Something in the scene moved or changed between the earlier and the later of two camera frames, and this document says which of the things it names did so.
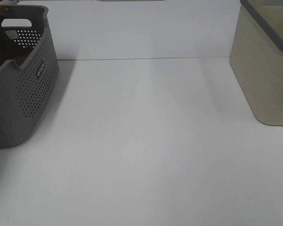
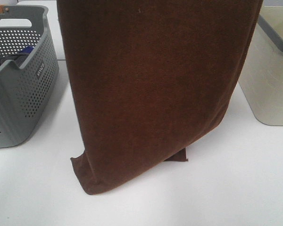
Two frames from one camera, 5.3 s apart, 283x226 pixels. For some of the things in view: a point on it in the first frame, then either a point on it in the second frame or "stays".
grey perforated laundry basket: [18, 93] stays
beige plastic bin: [261, 57] stays
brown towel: [0, 52] to [149, 78]
